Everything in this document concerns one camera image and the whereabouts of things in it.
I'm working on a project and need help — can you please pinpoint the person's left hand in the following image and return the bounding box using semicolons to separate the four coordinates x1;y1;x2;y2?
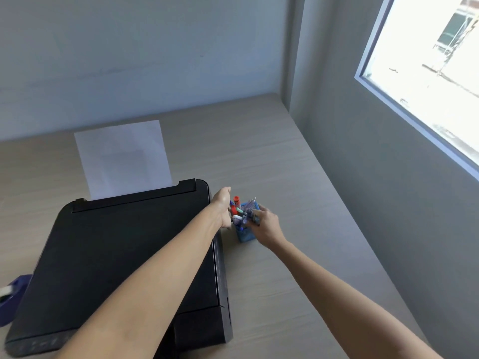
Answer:
210;186;234;231

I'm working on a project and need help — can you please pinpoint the person's right hand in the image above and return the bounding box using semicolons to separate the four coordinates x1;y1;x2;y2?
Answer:
245;205;287;250

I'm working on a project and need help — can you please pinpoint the person's left forearm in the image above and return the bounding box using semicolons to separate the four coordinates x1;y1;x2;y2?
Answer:
55;205;222;359

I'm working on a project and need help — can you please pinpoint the person's right forearm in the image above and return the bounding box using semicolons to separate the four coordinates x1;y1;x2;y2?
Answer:
270;239;445;359

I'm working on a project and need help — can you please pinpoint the blue pen holder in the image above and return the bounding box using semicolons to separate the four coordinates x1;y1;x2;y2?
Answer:
235;203;261;243

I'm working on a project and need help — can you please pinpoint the white paper sheet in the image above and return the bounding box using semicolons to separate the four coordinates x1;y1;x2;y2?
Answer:
74;120;174;201

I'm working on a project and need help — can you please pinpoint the black printer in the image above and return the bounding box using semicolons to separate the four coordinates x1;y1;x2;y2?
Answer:
4;179;234;358

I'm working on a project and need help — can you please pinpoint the window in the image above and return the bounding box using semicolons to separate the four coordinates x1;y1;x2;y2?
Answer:
354;0;479;182

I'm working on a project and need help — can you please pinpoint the blue tape dispenser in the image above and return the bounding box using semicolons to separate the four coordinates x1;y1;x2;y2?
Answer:
0;274;34;328

